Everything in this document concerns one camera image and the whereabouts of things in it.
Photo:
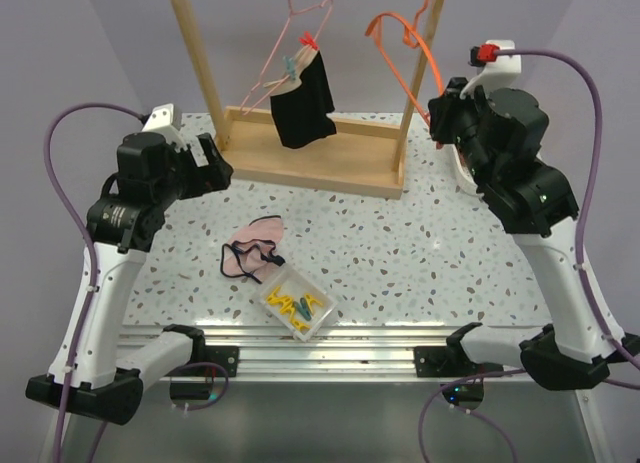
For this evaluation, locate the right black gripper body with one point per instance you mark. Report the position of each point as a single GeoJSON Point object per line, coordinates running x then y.
{"type": "Point", "coordinates": [478, 101]}

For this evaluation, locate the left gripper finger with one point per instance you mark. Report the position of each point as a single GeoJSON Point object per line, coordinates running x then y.
{"type": "Point", "coordinates": [211, 152]}
{"type": "Point", "coordinates": [215, 178]}

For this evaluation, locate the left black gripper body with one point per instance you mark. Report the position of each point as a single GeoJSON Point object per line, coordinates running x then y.
{"type": "Point", "coordinates": [186, 174]}

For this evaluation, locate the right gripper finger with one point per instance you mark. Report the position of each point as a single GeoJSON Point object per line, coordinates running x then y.
{"type": "Point", "coordinates": [441, 111]}
{"type": "Point", "coordinates": [454, 91]}

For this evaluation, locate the orange plastic hanger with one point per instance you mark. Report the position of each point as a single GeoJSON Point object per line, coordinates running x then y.
{"type": "Point", "coordinates": [405, 48]}

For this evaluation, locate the pink underwear navy trim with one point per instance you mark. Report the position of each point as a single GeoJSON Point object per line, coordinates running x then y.
{"type": "Point", "coordinates": [252, 252]}

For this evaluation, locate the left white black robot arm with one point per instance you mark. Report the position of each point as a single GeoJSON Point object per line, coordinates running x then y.
{"type": "Point", "coordinates": [87, 378]}

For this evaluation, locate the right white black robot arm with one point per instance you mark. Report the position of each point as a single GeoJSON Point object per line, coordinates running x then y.
{"type": "Point", "coordinates": [499, 136]}

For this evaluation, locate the black beige underwear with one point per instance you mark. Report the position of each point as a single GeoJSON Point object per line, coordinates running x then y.
{"type": "Point", "coordinates": [301, 113]}

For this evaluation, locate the white plastic basket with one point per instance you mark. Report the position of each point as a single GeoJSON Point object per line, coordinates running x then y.
{"type": "Point", "coordinates": [462, 174]}

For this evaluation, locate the wooden hanging rack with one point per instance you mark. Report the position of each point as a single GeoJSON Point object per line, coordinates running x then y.
{"type": "Point", "coordinates": [360, 157]}

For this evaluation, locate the light blue clothespin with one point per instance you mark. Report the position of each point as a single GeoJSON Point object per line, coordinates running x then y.
{"type": "Point", "coordinates": [290, 68]}

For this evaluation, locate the red clothespin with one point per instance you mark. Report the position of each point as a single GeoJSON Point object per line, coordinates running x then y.
{"type": "Point", "coordinates": [308, 40]}

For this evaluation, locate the clear plastic clip box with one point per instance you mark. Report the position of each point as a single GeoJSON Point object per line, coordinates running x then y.
{"type": "Point", "coordinates": [296, 284]}

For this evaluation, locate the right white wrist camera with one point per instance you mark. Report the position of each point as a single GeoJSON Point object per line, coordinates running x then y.
{"type": "Point", "coordinates": [493, 72]}

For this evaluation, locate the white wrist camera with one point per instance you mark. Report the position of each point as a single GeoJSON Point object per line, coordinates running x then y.
{"type": "Point", "coordinates": [493, 72]}
{"type": "Point", "coordinates": [166, 120]}

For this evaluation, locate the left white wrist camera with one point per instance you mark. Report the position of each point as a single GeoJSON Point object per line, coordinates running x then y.
{"type": "Point", "coordinates": [166, 120]}

